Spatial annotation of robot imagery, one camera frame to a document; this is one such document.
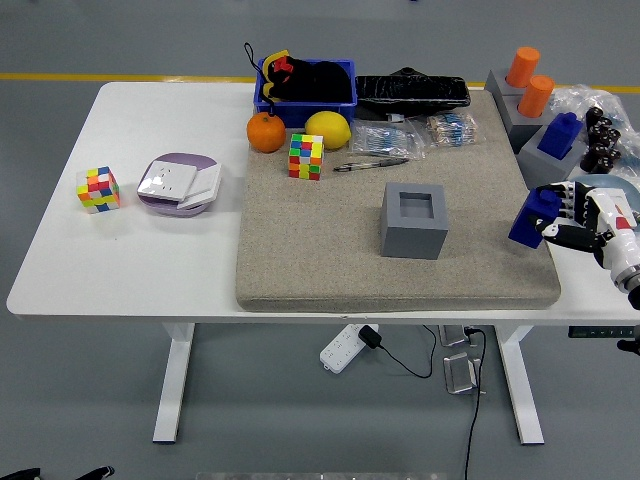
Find black power adapter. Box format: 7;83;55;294
358;324;384;350

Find black keyboard in plastic wrap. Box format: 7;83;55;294
354;66;472;123

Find white switch panel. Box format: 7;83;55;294
177;163;223;210

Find yellow lemon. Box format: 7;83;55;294
304;110;352;150

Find grey square seal holder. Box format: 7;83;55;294
378;182;450;260
517;124;587;190

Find crumpled clear plastic bag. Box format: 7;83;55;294
548;82;640;181

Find grey-brown mat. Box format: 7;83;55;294
234;89;562;314

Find blue seal stamp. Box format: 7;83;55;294
537;112;585;161
507;187;564;250

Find white socket panel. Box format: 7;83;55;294
137;160;199;203

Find clear bag of resistors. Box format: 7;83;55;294
409;112;482;150
349;121;426;161

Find black fabric pouch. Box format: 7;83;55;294
287;58;353;103

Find white table leg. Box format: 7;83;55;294
152;322;196;444
492;324;545;446

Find purple plate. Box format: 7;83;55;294
136;152;223;220

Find white power strip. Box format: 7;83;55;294
319;323;380;374

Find thin black adapter cable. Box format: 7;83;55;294
377;324;437;380

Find colourful puzzle cube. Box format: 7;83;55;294
288;132;325;182
75;166;122;215

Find long black power cable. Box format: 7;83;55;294
460;327;487;480

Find orange cylinder seal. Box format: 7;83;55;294
517;74;555;119
506;46;541;87

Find grey ballpoint pen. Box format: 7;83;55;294
333;156;410;174

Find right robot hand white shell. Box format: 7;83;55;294
530;180;640;290

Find metal bracket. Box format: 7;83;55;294
438;324;481;347
442;352;484;397

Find yellow black device with strap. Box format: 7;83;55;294
243;42;297;106

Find orange fruit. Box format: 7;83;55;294
246;111;288;154

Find table height control panel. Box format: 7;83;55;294
568;326;640;340

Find blue plastic bin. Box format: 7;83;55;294
253;58;359;129

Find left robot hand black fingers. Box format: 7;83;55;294
0;465;115;480

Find grey round-hole seal holder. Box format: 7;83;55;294
492;89;557;145
483;68;526;101

